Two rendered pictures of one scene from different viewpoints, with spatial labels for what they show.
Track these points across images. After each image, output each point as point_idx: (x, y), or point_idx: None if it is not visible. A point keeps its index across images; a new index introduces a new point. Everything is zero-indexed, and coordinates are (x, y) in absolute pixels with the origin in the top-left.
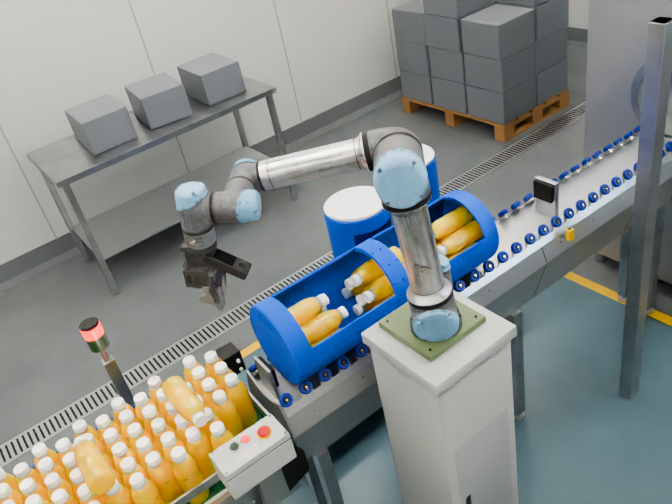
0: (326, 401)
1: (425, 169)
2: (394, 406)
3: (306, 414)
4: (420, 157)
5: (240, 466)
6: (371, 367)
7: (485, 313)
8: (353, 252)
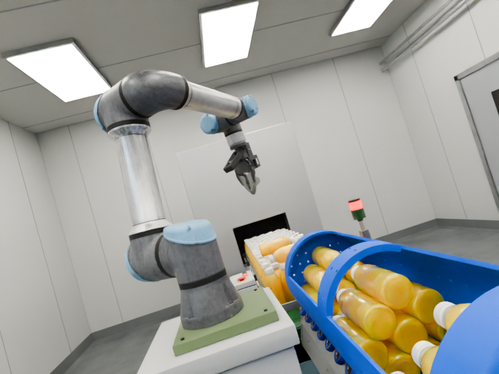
0: (312, 347)
1: (96, 106)
2: None
3: (307, 337)
4: (103, 96)
5: (230, 278)
6: (333, 373)
7: (186, 358)
8: (414, 257)
